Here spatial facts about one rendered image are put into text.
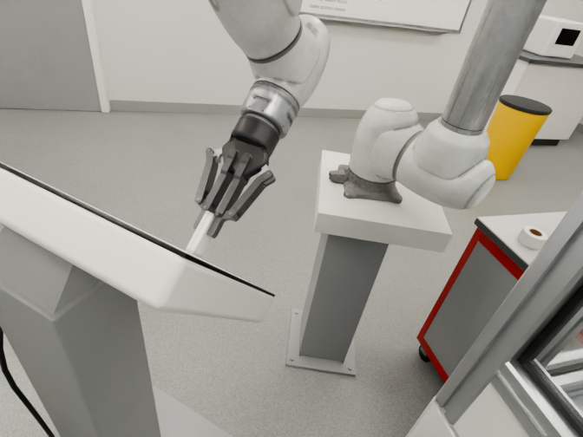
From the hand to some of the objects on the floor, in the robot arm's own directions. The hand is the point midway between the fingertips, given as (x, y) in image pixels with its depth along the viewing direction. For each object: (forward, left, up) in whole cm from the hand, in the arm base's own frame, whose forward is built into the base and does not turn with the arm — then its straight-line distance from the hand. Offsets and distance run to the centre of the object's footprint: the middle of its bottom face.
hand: (203, 234), depth 57 cm
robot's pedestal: (-51, +42, -105) cm, 124 cm away
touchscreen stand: (+8, -16, -102) cm, 104 cm away
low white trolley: (-30, +120, -104) cm, 161 cm away
